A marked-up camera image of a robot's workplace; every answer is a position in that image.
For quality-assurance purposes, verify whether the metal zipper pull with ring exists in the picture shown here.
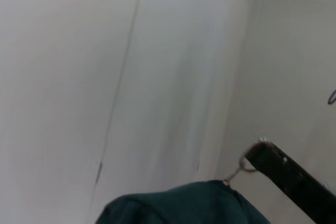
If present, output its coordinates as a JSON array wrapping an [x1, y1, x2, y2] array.
[[222, 142, 263, 187]]

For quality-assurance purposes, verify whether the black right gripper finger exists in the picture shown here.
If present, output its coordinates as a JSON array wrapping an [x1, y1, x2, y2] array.
[[245, 141, 336, 224]]

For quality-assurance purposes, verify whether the teal fabric zip bag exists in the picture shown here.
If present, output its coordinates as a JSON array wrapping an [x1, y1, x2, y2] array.
[[94, 179, 271, 224]]

